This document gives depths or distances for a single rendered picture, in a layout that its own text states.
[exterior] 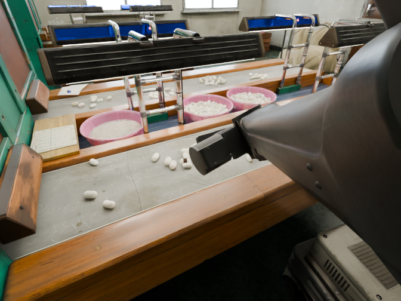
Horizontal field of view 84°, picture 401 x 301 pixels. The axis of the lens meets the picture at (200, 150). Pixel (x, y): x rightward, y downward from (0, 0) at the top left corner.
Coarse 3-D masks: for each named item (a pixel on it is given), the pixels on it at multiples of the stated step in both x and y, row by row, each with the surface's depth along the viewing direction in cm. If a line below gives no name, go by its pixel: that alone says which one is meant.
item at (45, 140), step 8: (56, 128) 87; (64, 128) 87; (72, 128) 87; (40, 136) 82; (48, 136) 82; (56, 136) 82; (64, 136) 82; (72, 136) 82; (32, 144) 78; (40, 144) 78; (48, 144) 78; (56, 144) 78; (64, 144) 78; (72, 144) 78; (40, 152) 74
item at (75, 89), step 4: (84, 84) 135; (64, 88) 129; (68, 88) 129; (72, 88) 129; (76, 88) 129; (80, 88) 129; (60, 92) 124; (64, 92) 124; (68, 92) 123; (72, 92) 124; (76, 92) 124
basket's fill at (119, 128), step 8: (120, 120) 104; (96, 128) 98; (104, 128) 96; (112, 128) 96; (120, 128) 96; (128, 128) 97; (136, 128) 96; (88, 136) 93; (96, 136) 91; (104, 136) 91; (112, 136) 90; (120, 136) 90
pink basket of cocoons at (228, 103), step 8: (192, 96) 119; (200, 96) 120; (208, 96) 121; (216, 96) 119; (184, 104) 115; (224, 104) 117; (232, 104) 109; (184, 112) 104; (224, 112) 102; (192, 120) 104; (200, 120) 102
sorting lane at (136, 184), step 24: (168, 144) 85; (192, 144) 85; (72, 168) 73; (96, 168) 73; (120, 168) 73; (144, 168) 73; (168, 168) 73; (192, 168) 73; (216, 168) 73; (240, 168) 73; (48, 192) 64; (72, 192) 64; (120, 192) 64; (144, 192) 64; (168, 192) 64; (192, 192) 64; (48, 216) 57; (72, 216) 57; (96, 216) 57; (120, 216) 57; (24, 240) 51; (48, 240) 51
